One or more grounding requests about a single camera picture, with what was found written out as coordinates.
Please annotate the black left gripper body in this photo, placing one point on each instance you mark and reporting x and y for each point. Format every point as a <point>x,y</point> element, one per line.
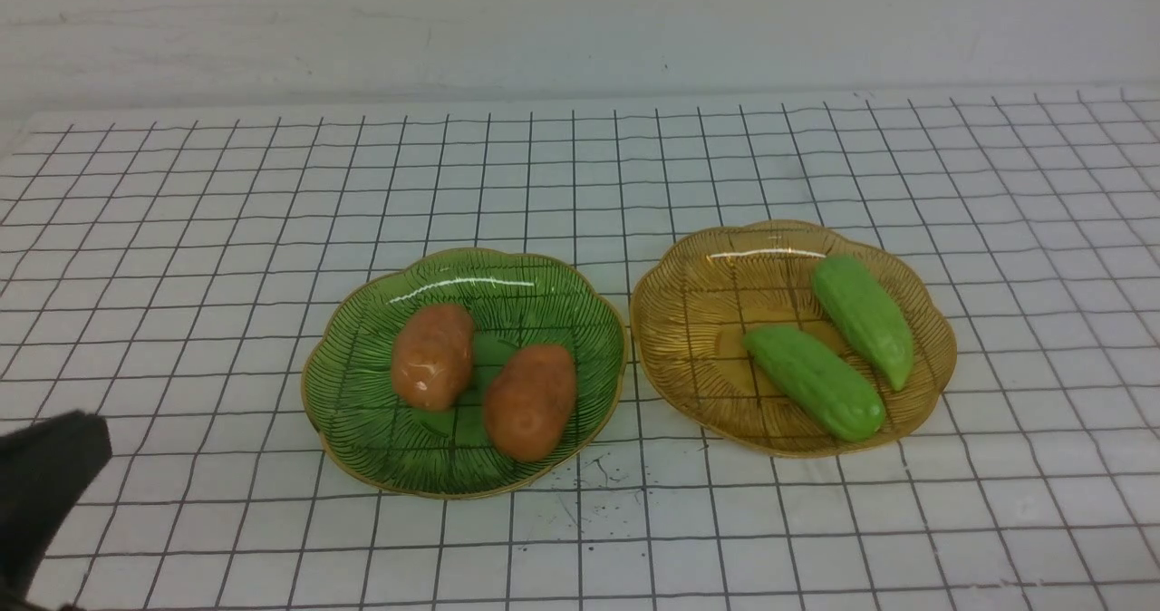
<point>45,469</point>

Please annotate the brown potato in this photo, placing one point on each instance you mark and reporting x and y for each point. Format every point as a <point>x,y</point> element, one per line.
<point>527,407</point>
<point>432,357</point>

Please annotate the green bitter gourd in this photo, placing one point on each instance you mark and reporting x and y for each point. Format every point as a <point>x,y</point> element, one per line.
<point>835,395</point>
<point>867,316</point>

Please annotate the green glass plate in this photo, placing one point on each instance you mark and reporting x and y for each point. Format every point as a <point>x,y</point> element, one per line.
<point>516,301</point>

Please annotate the amber glass plate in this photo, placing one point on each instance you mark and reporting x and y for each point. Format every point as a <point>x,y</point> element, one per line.
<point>691,310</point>

